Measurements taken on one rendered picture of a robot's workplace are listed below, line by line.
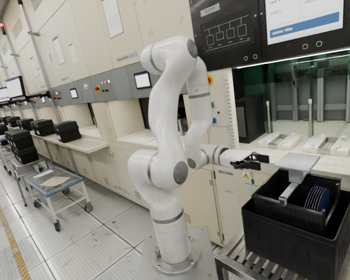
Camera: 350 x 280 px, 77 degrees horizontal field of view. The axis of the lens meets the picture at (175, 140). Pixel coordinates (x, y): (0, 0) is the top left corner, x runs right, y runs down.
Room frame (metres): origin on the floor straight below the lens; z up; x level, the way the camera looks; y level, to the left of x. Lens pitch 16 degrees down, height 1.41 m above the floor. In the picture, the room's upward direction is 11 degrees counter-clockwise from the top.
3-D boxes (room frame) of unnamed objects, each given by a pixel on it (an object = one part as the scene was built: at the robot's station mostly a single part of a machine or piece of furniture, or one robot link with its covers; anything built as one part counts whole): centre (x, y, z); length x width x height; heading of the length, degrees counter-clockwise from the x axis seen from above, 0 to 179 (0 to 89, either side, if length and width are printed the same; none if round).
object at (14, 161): (3.90, 2.72, 0.24); 0.94 x 0.53 x 0.48; 41
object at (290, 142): (1.35, -0.67, 0.89); 0.22 x 0.21 x 0.04; 132
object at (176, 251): (0.70, 0.08, 0.85); 0.19 x 0.19 x 0.18
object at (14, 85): (3.39, 1.95, 1.59); 0.50 x 0.41 x 0.36; 132
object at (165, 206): (0.72, 0.10, 1.07); 0.19 x 0.12 x 0.24; 47
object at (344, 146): (1.15, -0.85, 0.89); 0.22 x 0.21 x 0.04; 132
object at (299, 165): (0.65, -0.37, 0.93); 0.24 x 0.20 x 0.32; 131
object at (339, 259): (0.65, -0.37, 0.85); 0.28 x 0.28 x 0.17; 41
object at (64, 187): (2.63, 1.61, 0.24); 0.97 x 0.52 x 0.48; 44
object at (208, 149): (0.92, -0.12, 1.06); 0.13 x 0.09 x 0.08; 41
